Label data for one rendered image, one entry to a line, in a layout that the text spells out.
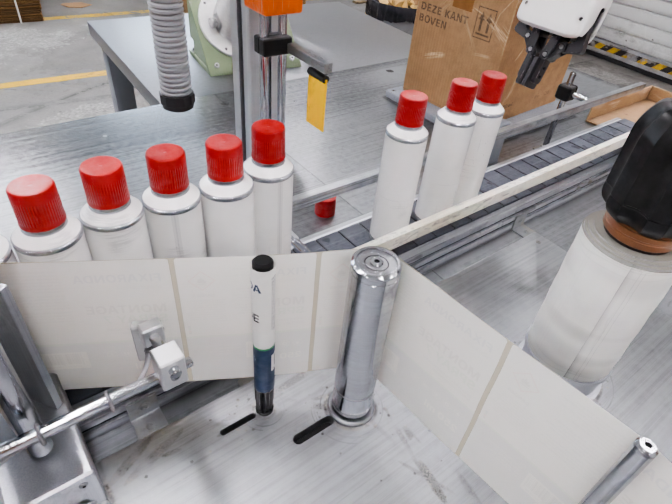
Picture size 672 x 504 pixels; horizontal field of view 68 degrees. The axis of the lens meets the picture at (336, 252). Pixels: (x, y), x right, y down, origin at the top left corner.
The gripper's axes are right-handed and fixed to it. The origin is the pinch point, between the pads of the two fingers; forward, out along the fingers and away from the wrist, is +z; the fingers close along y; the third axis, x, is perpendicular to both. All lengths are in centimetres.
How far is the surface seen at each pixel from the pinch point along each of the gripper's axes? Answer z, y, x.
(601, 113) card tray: 2, -13, 64
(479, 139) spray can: 10.1, 1.8, -7.6
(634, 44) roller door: -54, -151, 410
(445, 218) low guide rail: 21.2, 4.2, -10.3
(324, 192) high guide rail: 21.7, -3.3, -26.8
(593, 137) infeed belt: 6.4, -2.4, 39.8
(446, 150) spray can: 12.4, 1.5, -13.3
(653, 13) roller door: -78, -147, 401
